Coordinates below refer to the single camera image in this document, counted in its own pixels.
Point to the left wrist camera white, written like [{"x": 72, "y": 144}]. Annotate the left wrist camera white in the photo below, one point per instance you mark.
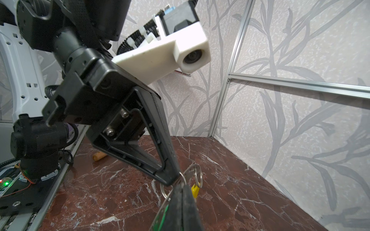
[{"x": 182, "y": 44}]

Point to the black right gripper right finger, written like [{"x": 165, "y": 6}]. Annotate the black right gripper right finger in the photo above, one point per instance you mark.
[{"x": 190, "y": 216}]

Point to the metal keyring with green tags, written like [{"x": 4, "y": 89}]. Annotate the metal keyring with green tags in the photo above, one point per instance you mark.
[{"x": 193, "y": 176}]

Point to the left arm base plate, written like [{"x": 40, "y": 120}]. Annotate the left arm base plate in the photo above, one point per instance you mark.
[{"x": 22, "y": 197}]

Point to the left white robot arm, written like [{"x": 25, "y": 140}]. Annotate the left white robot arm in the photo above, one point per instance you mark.
[{"x": 62, "y": 74}]

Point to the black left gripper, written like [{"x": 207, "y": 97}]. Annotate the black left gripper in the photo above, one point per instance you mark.
[{"x": 92, "y": 87}]

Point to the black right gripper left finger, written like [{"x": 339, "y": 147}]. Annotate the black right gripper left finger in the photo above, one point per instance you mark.
[{"x": 173, "y": 219}]

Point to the green circuit board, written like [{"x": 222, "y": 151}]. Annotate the green circuit board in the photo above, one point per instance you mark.
[{"x": 4, "y": 182}]

